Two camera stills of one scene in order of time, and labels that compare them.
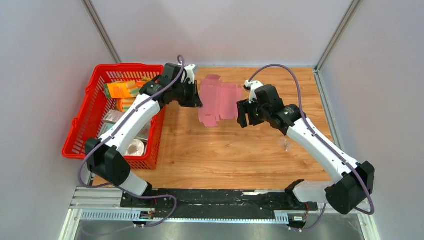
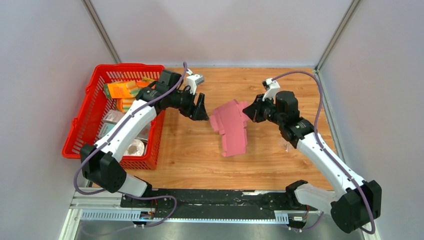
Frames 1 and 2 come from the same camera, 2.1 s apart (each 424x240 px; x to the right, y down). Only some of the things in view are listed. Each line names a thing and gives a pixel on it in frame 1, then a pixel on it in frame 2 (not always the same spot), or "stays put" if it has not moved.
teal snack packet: x=105 y=127 stays put
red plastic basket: x=87 y=126 stays put
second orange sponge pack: x=123 y=104 stays put
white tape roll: x=136 y=148 stays put
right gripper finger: x=242 y=107 -> x=254 y=112
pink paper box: x=218 y=100 -> x=230 y=120
